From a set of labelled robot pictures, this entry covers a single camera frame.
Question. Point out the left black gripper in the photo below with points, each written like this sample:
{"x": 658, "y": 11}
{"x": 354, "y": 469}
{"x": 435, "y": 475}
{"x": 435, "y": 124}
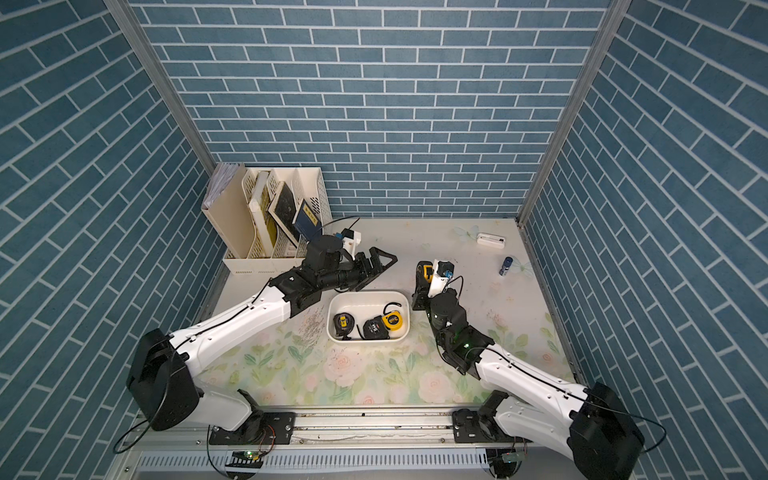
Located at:
{"x": 377, "y": 269}

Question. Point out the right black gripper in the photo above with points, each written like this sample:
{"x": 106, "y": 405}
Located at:
{"x": 421, "y": 298}

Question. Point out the black tape measure yellow centre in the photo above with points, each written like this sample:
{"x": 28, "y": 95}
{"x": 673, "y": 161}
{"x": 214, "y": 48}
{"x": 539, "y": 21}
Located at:
{"x": 424, "y": 274}

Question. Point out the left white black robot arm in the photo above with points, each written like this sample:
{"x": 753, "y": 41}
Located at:
{"x": 164, "y": 375}

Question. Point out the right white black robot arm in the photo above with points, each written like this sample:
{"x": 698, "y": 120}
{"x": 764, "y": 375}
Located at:
{"x": 589, "y": 425}

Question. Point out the white oval storage box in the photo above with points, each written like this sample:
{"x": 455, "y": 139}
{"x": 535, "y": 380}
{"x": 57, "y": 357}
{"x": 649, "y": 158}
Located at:
{"x": 365, "y": 305}

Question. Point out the white rectangular remote box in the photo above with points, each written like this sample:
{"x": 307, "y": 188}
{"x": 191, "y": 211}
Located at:
{"x": 491, "y": 240}

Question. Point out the floral table mat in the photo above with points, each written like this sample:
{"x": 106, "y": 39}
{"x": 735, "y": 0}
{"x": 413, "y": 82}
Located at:
{"x": 294, "y": 363}

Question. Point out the small blue bottle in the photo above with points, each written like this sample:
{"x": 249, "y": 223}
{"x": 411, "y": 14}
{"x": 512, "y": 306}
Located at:
{"x": 506, "y": 265}

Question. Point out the dark blue booklet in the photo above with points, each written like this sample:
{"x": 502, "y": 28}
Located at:
{"x": 306, "y": 222}

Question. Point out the black cover book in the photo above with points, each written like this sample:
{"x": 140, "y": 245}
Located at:
{"x": 283, "y": 210}

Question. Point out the cream file organizer rack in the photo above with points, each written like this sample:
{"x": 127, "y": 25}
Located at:
{"x": 231, "y": 218}

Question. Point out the white book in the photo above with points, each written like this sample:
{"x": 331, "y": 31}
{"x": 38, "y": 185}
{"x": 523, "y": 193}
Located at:
{"x": 265, "y": 228}

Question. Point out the papers in folder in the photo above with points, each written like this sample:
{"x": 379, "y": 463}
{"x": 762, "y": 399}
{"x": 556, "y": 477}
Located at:
{"x": 220, "y": 179}

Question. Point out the green circuit board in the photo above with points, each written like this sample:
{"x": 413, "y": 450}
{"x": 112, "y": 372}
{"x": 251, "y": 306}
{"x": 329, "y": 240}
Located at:
{"x": 245, "y": 459}

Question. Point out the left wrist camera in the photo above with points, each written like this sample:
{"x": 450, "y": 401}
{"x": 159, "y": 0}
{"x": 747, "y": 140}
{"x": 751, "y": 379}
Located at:
{"x": 351, "y": 239}

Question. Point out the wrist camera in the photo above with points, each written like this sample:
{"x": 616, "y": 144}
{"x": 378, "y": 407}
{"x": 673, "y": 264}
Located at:
{"x": 443, "y": 272}
{"x": 351, "y": 239}

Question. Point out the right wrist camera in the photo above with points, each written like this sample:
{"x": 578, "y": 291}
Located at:
{"x": 443, "y": 272}

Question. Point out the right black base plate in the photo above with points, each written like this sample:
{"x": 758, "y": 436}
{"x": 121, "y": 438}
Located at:
{"x": 469, "y": 426}

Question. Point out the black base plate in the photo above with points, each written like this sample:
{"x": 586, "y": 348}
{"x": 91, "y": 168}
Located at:
{"x": 261, "y": 428}
{"x": 469, "y": 426}

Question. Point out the aluminium rail frame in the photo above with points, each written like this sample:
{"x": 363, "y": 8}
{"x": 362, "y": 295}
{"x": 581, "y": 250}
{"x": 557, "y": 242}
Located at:
{"x": 358, "y": 443}

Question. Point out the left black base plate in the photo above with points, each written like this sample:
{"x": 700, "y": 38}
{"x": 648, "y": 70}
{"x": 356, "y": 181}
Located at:
{"x": 261, "y": 428}

